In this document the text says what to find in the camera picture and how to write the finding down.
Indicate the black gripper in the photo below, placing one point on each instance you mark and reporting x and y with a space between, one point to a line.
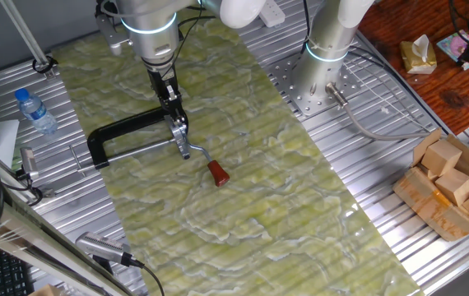
164 88

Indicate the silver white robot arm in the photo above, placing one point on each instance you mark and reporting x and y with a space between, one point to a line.
152 37

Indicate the black C-clamp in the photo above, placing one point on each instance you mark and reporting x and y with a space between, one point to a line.
123 127

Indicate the green marble pattern mat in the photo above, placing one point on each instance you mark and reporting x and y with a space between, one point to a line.
238 205

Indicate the clear water bottle blue cap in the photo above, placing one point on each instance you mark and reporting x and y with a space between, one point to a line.
37 113

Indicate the white power strip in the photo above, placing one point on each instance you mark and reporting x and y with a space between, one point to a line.
271 12

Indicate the slanted aluminium pole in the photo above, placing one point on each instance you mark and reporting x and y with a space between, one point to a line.
20 29

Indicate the yellow tissue pack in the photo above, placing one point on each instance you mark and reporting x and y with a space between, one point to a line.
417 55

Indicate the brown wooden desk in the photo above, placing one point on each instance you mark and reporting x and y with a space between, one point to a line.
444 98

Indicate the brown cardboard box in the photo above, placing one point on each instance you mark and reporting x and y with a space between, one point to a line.
432 209

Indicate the colourful printed card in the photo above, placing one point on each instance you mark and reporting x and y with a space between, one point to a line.
450 45

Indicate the silver lever base bracket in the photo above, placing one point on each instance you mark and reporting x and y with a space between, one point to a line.
179 135

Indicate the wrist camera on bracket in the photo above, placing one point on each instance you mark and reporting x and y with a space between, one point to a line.
111 35

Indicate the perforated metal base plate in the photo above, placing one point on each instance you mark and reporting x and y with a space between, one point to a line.
300 103

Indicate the silver ribbed depth camera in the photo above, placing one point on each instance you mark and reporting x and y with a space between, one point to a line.
98 246

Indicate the small camera on bracket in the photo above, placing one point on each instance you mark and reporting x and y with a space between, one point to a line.
29 162

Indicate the silver frame beam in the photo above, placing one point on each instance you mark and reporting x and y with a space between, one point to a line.
20 234

